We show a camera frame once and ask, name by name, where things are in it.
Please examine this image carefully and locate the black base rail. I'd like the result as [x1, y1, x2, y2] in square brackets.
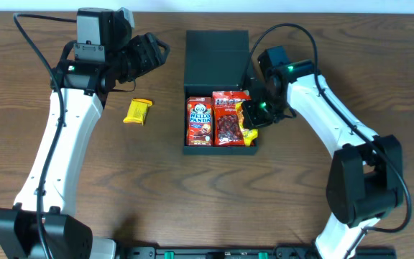
[115, 245, 397, 259]

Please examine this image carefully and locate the red Hacks candy bag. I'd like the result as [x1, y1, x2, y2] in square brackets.
[212, 91, 251, 146]

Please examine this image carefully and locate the yellow orange snack packet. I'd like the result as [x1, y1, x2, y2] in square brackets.
[235, 102, 258, 147]

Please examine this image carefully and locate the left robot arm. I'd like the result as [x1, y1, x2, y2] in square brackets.
[0, 33, 170, 258]

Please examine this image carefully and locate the red Hello Panda box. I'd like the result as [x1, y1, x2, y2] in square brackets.
[186, 96, 213, 146]

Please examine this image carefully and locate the black gift box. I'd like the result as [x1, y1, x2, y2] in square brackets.
[182, 29, 259, 156]

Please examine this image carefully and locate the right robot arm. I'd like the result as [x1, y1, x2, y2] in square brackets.
[242, 46, 410, 258]

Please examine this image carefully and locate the small yellow candy packet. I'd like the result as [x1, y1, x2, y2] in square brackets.
[123, 99, 153, 125]

